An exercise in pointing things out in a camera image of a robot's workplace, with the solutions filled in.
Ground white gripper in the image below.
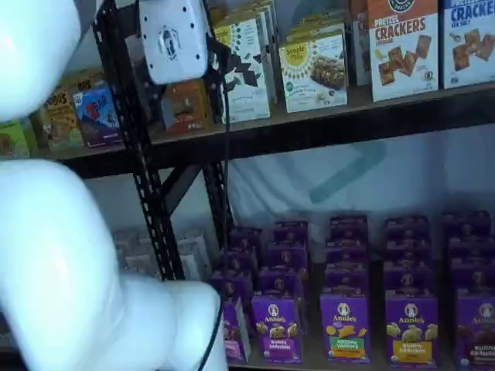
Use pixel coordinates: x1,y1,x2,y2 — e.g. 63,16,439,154
138,0,213,85

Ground purple Annie's box pink patch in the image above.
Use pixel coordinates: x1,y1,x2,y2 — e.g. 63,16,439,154
228,226,265,256
210,276,254,310
223,299,251,362
218,250,258,281

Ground orange snack box with woman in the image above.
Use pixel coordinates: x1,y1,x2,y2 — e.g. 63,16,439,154
160,80,214,135

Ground white Sweet Thins box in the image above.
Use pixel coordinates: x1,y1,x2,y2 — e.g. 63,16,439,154
210,0,278,109
213,18,271,124

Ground blue Z Bar box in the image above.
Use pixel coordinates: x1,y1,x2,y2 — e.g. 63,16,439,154
72,81,120,148

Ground black metal shelf rack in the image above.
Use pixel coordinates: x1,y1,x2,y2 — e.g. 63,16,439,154
0,0,183,283
92,0,495,371

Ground yellow Bobo's box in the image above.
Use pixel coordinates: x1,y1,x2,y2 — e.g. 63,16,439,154
40,90,85,151

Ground Simple Mills bars box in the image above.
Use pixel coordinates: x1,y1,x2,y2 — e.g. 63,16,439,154
278,32,349,114
286,9,348,39

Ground orange crackers box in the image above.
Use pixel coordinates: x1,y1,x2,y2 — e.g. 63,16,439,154
350,0,372,87

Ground green snack box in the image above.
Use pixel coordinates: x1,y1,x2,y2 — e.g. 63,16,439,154
0,118,31,160

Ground white organic pantry box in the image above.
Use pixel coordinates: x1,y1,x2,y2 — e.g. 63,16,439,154
114,227,158,277
176,230,213,281

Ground purple Annie's bunny grahams box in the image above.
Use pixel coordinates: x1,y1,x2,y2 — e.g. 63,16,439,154
258,266,306,301
273,220,309,248
251,296,303,364
265,242,309,271

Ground white crackers box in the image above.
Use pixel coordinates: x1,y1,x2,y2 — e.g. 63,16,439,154
442,0,495,90
366,0,441,104

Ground purple Annie's box green patch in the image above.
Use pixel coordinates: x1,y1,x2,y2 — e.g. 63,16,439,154
323,267,370,298
326,239,369,271
319,294,371,364
329,215,368,244

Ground purple Annie's box yellow patch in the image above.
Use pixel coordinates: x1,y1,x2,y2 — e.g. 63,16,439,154
385,296,440,366
383,268,436,301
383,241,432,274
383,216,430,247

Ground purple Annie's box brown bunnies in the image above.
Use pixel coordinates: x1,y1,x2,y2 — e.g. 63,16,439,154
443,210,492,243
447,237,494,271
455,299,495,368
450,266,495,305

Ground teal tape strip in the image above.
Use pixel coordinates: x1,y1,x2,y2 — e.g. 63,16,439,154
309,141,387,204

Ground white backdrop sheet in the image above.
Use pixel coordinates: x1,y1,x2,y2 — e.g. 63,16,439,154
227,127,495,248

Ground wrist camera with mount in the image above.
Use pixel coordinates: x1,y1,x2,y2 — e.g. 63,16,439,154
204,22,235,94

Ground black cable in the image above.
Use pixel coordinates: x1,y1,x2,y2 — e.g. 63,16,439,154
199,87,232,370

